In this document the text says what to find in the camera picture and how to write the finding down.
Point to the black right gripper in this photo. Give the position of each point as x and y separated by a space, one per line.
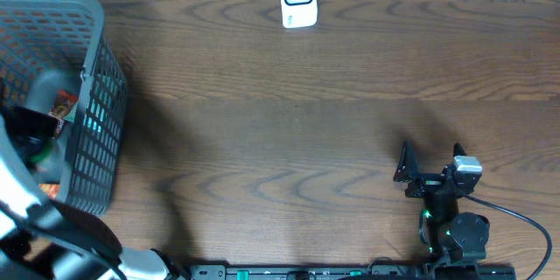
426 182

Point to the orange chocolate bar wrapper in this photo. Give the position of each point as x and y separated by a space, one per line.
63 111

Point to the mint green tissue pack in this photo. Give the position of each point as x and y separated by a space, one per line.
99 101

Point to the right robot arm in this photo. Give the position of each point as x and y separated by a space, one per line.
457 240

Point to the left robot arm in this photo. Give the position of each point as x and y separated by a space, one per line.
43 238

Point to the grey plastic basket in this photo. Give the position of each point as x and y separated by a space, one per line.
48 46

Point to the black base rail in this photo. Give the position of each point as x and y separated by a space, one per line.
378 271

